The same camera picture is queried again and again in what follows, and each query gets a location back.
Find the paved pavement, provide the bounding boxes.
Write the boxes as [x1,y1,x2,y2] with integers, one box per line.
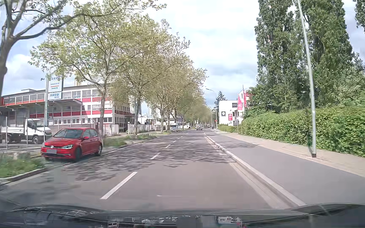
[214,130,365,184]

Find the white flatbed lorry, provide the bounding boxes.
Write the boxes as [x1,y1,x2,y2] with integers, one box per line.
[0,118,53,145]

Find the red and white building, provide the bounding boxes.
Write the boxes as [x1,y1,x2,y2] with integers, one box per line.
[0,84,135,133]

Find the grey asphalt road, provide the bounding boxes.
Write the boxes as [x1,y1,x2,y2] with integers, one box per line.
[0,128,273,212]

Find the grey lamp post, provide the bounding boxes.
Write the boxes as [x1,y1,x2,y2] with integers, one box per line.
[295,0,317,158]

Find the tall sign pylon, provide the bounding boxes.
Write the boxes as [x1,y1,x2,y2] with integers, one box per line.
[44,75,64,142]

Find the car's own bonnet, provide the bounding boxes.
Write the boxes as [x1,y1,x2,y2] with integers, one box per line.
[0,177,365,228]

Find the tall poplar trees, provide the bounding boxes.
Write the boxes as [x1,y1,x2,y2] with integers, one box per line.
[243,0,365,118]

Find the road markings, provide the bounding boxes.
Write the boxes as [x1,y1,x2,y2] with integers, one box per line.
[100,129,306,207]

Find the green hedge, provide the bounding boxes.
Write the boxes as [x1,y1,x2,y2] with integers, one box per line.
[217,94,365,161]

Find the row of trees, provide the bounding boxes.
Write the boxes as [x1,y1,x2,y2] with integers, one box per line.
[0,0,213,159]

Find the grey cycle path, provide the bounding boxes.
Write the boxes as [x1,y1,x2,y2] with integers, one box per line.
[205,131,365,208]

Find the red hatchback car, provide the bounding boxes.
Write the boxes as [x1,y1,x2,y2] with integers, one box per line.
[41,127,103,162]

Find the metal fence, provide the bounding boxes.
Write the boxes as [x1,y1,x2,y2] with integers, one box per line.
[48,123,167,137]

